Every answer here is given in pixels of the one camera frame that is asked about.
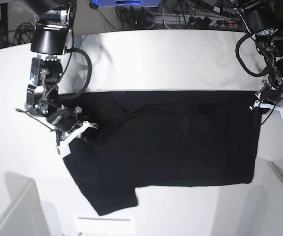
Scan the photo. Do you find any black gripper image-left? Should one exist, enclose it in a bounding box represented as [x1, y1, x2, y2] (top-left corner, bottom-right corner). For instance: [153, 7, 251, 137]
[46, 106, 92, 143]

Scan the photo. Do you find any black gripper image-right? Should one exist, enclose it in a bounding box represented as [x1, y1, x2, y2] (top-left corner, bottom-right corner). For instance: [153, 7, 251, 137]
[255, 79, 283, 111]

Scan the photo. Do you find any black T-shirt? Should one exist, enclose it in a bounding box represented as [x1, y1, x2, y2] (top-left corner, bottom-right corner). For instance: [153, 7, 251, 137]
[63, 91, 260, 216]

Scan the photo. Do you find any white partition panel left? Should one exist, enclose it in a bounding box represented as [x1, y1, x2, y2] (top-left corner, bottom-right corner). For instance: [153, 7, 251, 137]
[0, 179, 51, 236]

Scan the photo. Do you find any white partition panel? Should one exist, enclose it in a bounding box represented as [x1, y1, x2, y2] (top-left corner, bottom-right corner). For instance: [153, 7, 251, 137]
[241, 162, 283, 236]
[0, 179, 51, 236]

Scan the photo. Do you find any white partition panel right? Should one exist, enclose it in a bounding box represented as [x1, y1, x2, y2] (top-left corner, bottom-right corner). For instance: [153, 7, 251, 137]
[241, 162, 283, 236]

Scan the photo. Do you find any blue box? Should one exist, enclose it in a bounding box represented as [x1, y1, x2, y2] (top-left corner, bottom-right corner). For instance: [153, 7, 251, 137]
[94, 0, 161, 7]

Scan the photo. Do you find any white power strip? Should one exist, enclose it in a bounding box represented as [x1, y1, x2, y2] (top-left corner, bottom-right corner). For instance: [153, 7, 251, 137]
[153, 13, 242, 27]

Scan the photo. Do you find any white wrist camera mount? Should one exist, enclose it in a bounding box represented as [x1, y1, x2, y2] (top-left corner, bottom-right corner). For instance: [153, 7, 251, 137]
[55, 121, 99, 158]
[249, 93, 283, 120]

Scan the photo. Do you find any coiled black cable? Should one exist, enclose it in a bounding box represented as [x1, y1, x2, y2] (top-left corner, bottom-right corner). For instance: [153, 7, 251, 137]
[13, 22, 38, 46]

